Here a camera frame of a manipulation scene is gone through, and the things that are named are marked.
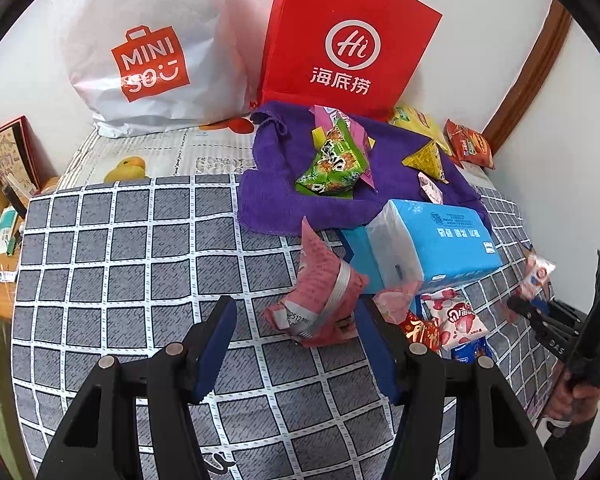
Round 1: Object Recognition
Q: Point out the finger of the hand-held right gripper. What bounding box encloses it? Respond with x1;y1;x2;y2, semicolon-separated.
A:
507;296;554;331

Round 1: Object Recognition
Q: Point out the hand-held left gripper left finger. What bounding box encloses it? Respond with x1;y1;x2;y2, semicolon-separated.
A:
36;295;238;480

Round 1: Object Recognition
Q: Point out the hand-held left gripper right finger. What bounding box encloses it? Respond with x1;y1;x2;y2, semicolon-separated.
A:
352;296;556;480

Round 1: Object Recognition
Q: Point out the red gold-print snack packet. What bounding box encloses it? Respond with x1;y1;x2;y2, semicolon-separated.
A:
400;310;441;356

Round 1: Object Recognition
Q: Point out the blue cookie packet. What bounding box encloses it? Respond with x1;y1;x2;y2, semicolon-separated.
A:
450;337;493;363

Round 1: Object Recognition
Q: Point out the small pink-white snack packet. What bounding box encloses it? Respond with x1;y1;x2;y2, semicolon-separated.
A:
417;172;446;206

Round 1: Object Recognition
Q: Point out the yellow triangular snack packet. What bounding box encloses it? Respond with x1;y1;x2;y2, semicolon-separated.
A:
402;139;451;183

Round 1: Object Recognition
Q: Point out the green snack packet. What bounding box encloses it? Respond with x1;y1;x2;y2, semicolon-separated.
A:
295;120;371;196

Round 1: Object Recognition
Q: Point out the magenta snack packet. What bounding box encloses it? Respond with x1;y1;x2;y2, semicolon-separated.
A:
310;105;377;192

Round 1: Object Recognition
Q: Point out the person's right forearm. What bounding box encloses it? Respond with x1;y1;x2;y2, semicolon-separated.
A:
542;407;600;480

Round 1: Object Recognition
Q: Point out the person's right hand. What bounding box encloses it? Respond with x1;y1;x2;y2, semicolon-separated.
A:
547;364;600;424

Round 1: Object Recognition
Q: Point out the white strawberry-print snack packet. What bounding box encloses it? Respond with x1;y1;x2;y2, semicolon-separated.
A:
422;287;490;351

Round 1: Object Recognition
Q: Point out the flat blue packet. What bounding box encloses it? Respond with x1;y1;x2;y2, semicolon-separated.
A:
340;227;381;293

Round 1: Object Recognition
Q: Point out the grey checked blanket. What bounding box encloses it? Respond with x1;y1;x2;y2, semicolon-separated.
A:
10;175;556;480

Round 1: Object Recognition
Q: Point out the blue tissue pack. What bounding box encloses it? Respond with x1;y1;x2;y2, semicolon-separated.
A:
365;199;503;293

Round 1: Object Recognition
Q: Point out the purple towel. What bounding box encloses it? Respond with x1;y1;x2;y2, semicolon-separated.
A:
237;101;493;238

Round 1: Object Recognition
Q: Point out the orange-red chip bag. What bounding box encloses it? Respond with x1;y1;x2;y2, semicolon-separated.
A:
442;119;496;170

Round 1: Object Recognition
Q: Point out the wooden nightstand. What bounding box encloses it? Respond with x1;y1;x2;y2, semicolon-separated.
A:
0;255;27;322

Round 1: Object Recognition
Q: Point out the yellow chip bag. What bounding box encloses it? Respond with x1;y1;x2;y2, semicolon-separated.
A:
387;106;453;156

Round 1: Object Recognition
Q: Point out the green-white small box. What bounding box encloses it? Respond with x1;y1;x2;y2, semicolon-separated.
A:
0;207;18;253

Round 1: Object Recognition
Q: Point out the red patterned book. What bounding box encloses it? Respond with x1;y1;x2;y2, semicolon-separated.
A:
0;115;43;196

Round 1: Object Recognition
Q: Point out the white plastic shopping bag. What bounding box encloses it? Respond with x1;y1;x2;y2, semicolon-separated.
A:
60;0;253;138

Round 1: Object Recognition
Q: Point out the red paper bag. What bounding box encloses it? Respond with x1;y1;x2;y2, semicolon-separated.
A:
256;0;443;122

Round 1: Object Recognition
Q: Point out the brown wooden door frame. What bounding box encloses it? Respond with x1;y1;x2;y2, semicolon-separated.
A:
480;0;573;151

